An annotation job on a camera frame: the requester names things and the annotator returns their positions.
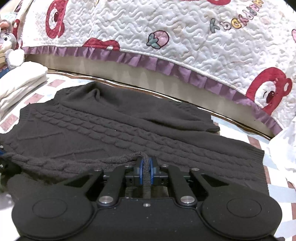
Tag colourful floral quilt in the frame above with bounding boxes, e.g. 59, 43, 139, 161
266, 126, 296, 186

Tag folded white cloth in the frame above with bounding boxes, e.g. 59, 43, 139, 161
0, 61, 48, 119

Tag grey plush rabbit toy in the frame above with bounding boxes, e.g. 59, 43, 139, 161
0, 11, 25, 71

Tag dark brown knitted sweater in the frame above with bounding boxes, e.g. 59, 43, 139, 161
0, 82, 270, 202

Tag white quilted bear-print bedspread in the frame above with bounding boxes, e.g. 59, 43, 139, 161
14, 0, 296, 138

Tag checked floor mat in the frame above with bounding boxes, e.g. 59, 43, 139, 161
0, 71, 296, 241

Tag beige bed frame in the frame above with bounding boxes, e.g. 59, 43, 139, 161
24, 53, 272, 140

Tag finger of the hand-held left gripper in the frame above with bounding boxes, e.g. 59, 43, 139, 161
0, 144, 10, 173

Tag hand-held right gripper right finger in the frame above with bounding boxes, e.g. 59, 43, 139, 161
149, 156, 232, 206

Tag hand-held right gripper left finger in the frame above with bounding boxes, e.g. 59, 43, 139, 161
65, 158, 146, 207

